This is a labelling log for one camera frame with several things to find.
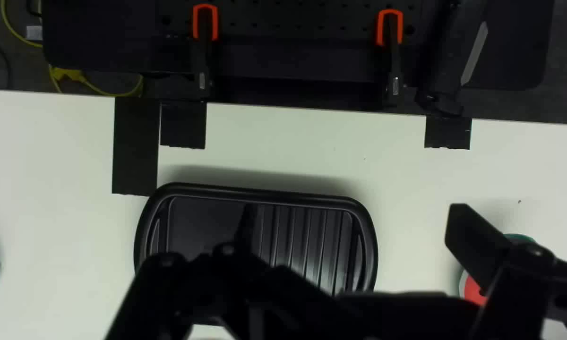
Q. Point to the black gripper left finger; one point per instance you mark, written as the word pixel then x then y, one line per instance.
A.
pixel 189 295

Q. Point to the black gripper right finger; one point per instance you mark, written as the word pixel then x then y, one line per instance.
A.
pixel 529 295

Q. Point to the watermelon slice plush toy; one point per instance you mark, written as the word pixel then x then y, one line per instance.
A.
pixel 473 291

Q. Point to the black ribbed tray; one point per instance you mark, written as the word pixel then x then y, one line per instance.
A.
pixel 200 219

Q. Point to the long black table strip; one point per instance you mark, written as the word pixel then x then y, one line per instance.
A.
pixel 134 151

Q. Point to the short black table strip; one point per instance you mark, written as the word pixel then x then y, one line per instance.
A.
pixel 182 125
pixel 446 132

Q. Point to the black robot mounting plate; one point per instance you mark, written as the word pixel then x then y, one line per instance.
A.
pixel 295 30

